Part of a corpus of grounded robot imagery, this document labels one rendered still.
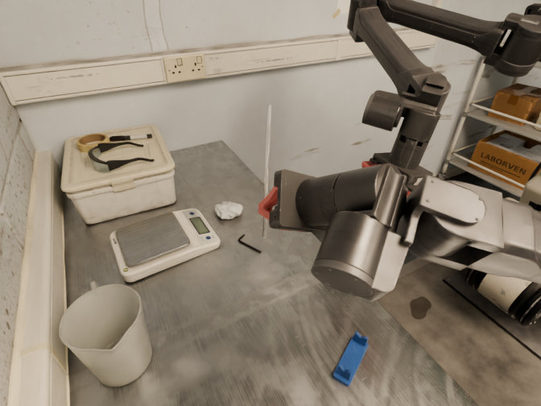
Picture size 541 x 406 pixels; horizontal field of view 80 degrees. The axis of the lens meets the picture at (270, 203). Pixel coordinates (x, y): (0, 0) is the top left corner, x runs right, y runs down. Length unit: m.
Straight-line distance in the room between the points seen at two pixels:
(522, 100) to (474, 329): 1.55
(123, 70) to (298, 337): 0.99
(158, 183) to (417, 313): 1.00
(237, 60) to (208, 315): 0.96
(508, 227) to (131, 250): 0.78
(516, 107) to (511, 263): 2.20
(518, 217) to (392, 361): 0.46
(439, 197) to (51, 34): 1.19
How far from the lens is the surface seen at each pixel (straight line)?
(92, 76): 1.26
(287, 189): 0.37
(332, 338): 0.74
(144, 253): 0.88
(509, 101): 2.54
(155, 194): 1.06
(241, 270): 0.84
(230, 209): 0.98
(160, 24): 1.31
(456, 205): 0.32
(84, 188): 1.02
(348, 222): 0.29
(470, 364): 1.30
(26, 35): 1.30
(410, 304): 1.36
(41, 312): 0.77
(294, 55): 1.48
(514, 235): 0.35
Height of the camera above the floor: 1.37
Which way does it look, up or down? 36 degrees down
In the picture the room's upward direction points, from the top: straight up
